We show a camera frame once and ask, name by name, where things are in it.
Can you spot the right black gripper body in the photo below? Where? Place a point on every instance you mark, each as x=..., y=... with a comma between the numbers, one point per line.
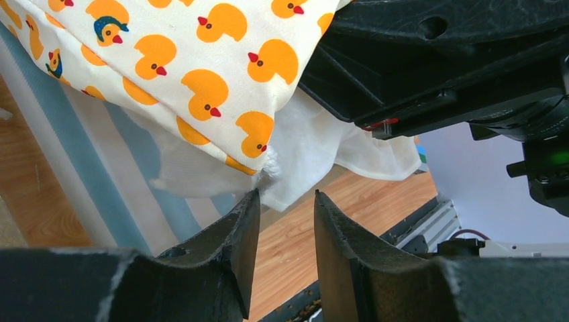
x=402, y=68

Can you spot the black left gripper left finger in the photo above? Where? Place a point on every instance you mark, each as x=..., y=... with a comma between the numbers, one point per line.
x=206, y=278

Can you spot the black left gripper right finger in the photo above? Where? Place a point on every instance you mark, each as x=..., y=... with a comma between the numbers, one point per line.
x=364, y=278

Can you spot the yellow duck print blanket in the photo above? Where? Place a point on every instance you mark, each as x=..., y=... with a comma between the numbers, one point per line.
x=216, y=85

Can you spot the blue striped mattress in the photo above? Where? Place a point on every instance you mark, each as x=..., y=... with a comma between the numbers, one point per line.
x=103, y=161

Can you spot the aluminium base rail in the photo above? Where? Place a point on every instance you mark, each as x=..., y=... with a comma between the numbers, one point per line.
x=430, y=231

